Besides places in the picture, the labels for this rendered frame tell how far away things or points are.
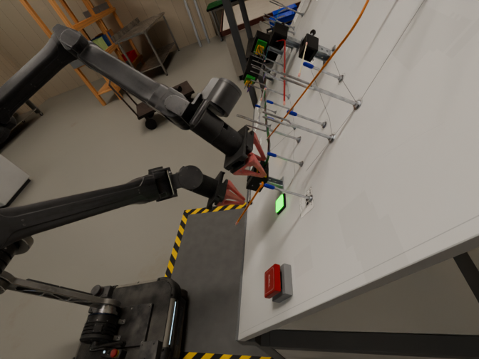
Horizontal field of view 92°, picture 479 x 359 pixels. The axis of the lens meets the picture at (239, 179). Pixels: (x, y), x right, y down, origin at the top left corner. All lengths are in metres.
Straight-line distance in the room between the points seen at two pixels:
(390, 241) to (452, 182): 0.08
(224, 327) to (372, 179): 1.48
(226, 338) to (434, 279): 1.20
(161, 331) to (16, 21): 9.25
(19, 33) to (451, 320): 10.11
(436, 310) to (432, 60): 0.63
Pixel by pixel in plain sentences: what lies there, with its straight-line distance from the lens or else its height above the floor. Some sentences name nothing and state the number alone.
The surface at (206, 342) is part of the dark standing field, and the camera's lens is 1.74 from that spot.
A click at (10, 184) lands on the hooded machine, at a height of 0.19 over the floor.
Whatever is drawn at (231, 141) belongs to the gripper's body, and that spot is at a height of 1.29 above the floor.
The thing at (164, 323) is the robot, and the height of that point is 0.24.
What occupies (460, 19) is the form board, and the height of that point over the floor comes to 1.44.
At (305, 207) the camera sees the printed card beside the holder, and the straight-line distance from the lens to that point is 0.48.
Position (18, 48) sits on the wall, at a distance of 10.23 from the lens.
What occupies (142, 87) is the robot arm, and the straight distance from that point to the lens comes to 0.61.
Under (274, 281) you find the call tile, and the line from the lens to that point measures 0.47.
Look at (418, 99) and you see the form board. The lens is 0.36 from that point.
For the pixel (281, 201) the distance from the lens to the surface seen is 0.57.
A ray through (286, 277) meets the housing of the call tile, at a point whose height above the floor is 1.13.
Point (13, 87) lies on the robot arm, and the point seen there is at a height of 1.49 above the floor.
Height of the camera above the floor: 1.57
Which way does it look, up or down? 43 degrees down
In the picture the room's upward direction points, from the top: 24 degrees counter-clockwise
